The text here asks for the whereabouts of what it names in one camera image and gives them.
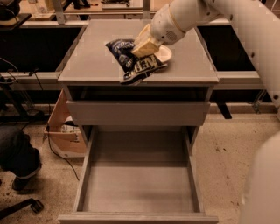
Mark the dark shoe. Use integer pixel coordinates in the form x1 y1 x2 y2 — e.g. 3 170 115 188
11 177 30 191

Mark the wooden background table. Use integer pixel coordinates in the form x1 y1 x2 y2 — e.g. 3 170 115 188
19 0 172 20

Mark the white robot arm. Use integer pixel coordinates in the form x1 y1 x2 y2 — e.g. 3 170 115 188
132 0 280 224

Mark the person's leg in jeans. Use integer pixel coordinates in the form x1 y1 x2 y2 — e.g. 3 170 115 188
0 126 41 179

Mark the black office chair base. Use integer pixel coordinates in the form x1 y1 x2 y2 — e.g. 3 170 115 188
0 198 44 220

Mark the open cardboard box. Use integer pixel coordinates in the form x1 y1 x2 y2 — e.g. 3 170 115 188
44 91 87 158

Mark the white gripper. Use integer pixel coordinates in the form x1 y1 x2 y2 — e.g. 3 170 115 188
131 4 186 58

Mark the black floor cable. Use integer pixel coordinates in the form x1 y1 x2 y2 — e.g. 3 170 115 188
29 68 81 182

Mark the blue chip bag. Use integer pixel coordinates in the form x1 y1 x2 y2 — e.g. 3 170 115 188
106 39 167 85

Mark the white paper bowl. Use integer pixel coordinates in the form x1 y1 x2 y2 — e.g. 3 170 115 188
155 45 172 63

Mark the grey drawer cabinet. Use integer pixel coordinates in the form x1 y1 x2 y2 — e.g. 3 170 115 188
59 19 219 141

